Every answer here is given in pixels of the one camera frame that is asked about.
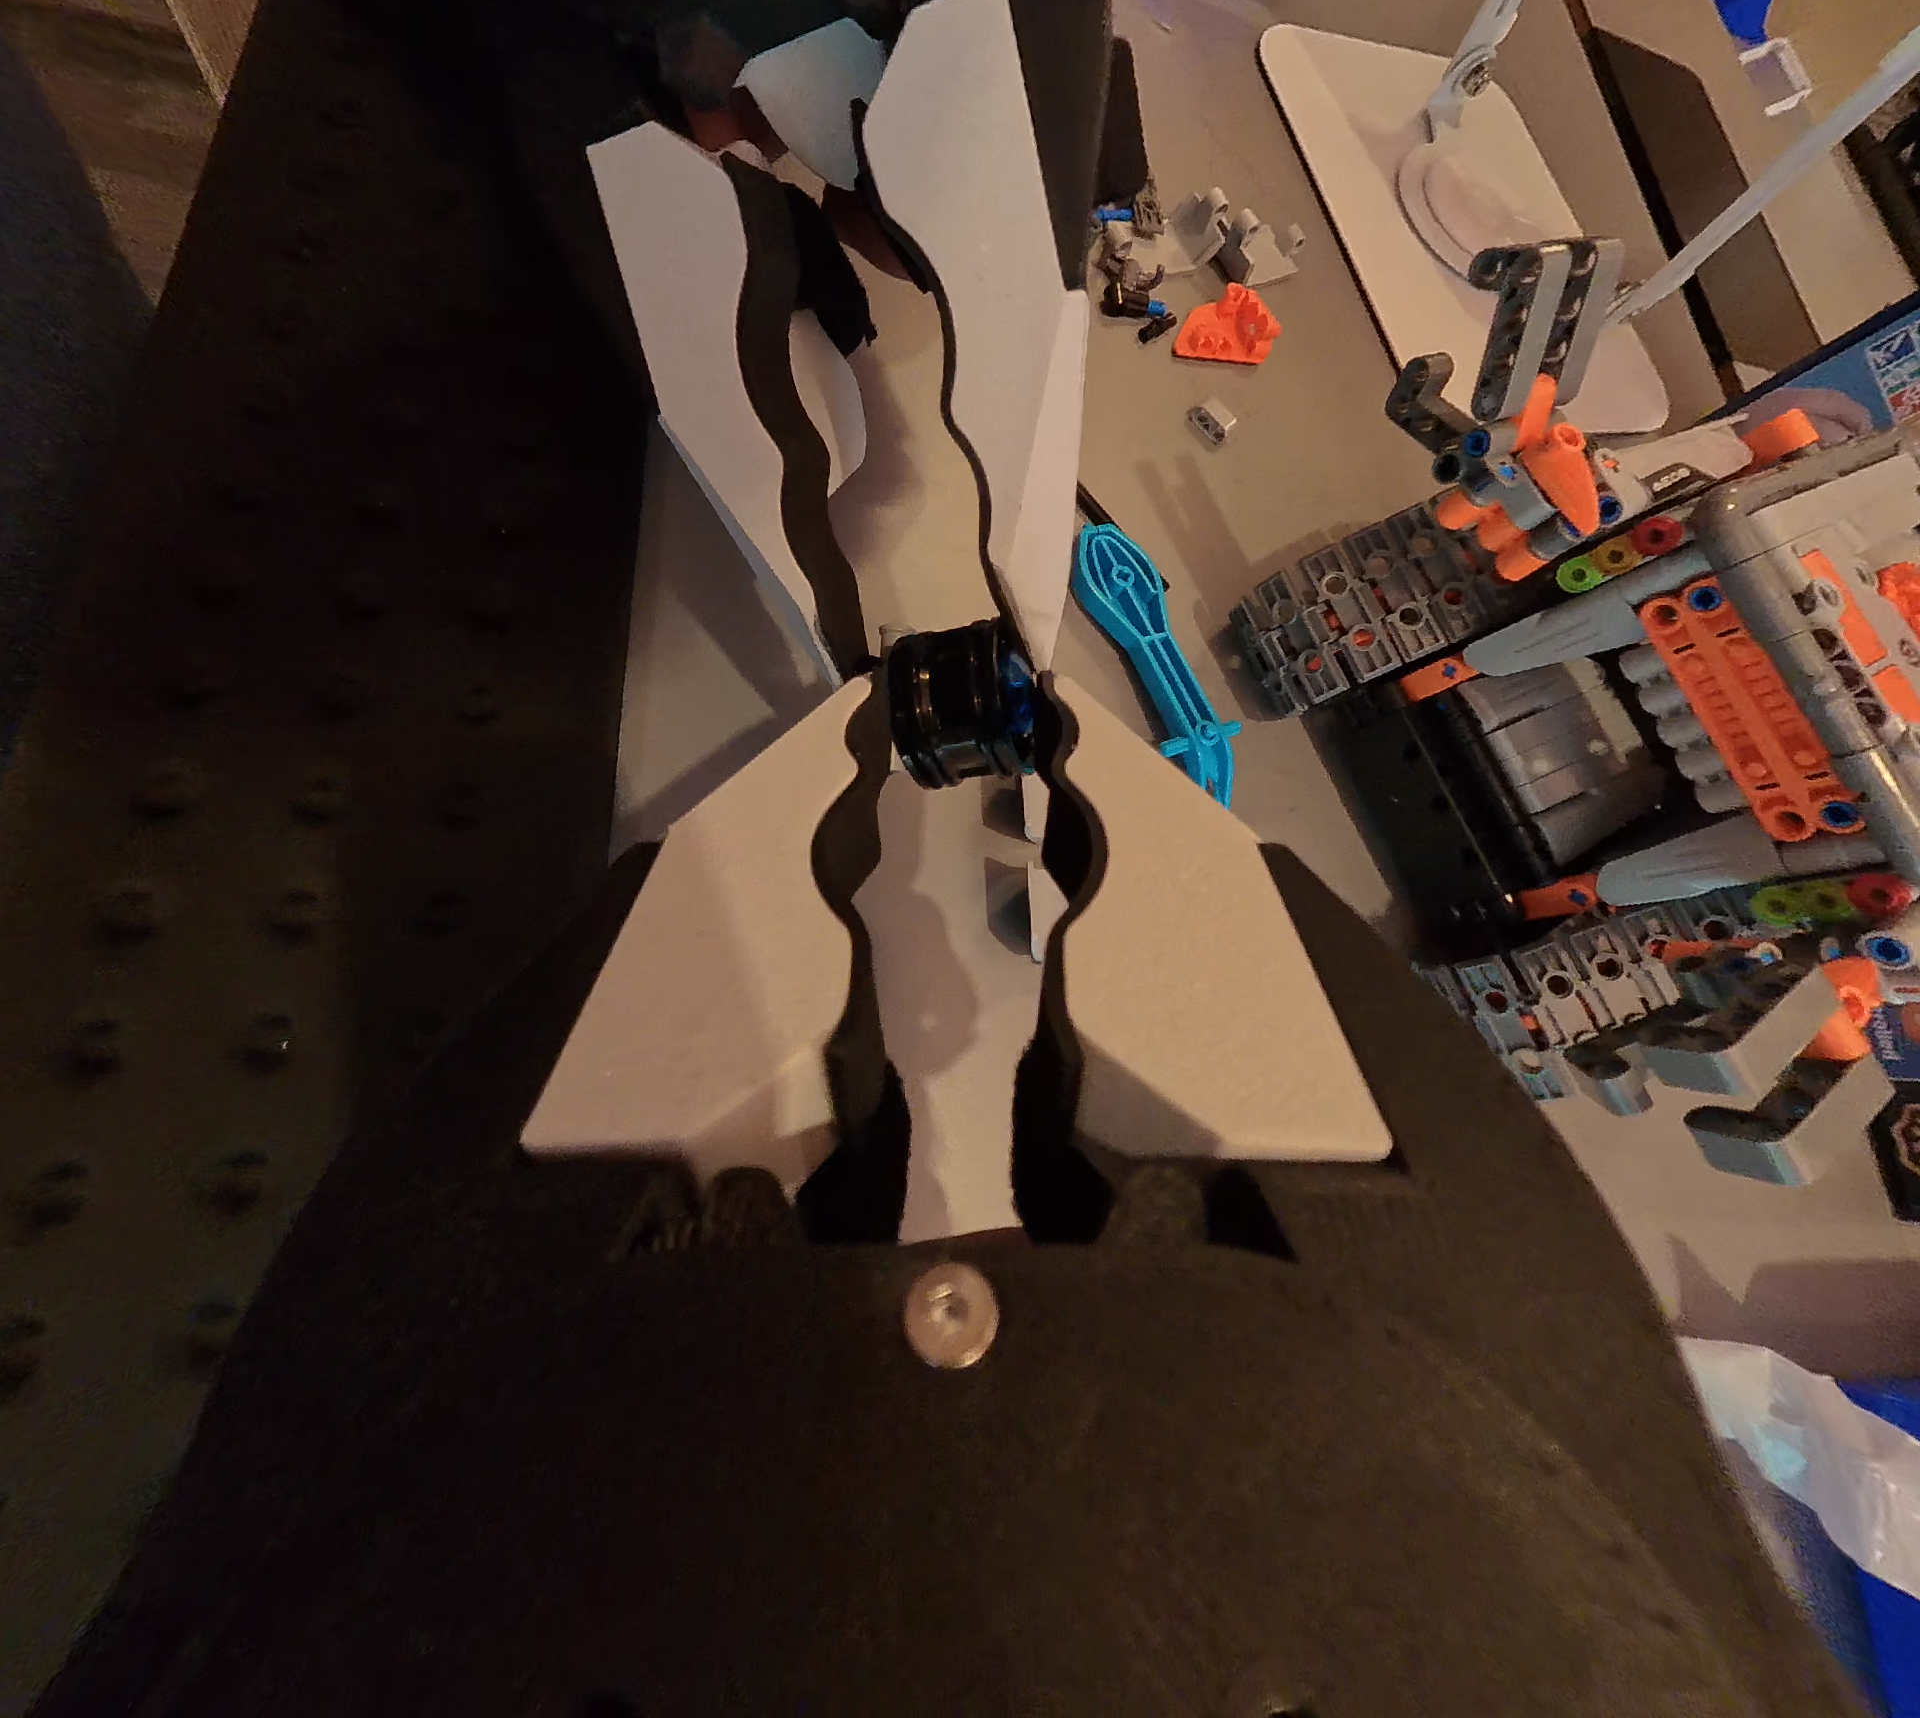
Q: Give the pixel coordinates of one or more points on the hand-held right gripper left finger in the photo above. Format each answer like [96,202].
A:
[704,999]

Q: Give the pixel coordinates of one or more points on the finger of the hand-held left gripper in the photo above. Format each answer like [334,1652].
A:
[990,219]
[669,279]

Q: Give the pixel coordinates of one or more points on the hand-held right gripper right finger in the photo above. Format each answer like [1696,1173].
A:
[1214,999]

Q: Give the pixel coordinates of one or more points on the blue translucent ball piece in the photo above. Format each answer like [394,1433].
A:
[1020,698]

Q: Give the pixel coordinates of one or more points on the black toy wheel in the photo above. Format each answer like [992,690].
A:
[944,707]

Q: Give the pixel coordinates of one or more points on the black elbow connector blue pin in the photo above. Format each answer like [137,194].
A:
[1133,308]

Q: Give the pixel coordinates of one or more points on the dark grey double connector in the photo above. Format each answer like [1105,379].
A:
[1148,207]

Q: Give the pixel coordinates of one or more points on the large grey curved panel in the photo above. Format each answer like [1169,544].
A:
[1238,233]

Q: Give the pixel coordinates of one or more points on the orange angled panel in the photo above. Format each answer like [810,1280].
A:
[1226,326]

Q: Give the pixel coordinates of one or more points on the grey two-hole beam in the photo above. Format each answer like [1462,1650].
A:
[1214,425]

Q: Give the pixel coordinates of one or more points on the blue plastic tool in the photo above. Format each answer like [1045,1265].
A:
[1154,652]

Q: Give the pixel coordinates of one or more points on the black perforated panel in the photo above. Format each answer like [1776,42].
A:
[330,548]

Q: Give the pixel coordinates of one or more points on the tracked toy robot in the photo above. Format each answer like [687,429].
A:
[1651,729]

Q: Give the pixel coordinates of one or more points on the plastic bags of sheets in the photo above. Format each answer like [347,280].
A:
[1785,1448]

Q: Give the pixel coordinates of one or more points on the blue robot kit box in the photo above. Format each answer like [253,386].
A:
[1860,368]

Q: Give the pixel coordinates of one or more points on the blue storage bin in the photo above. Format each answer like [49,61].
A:
[1890,1643]

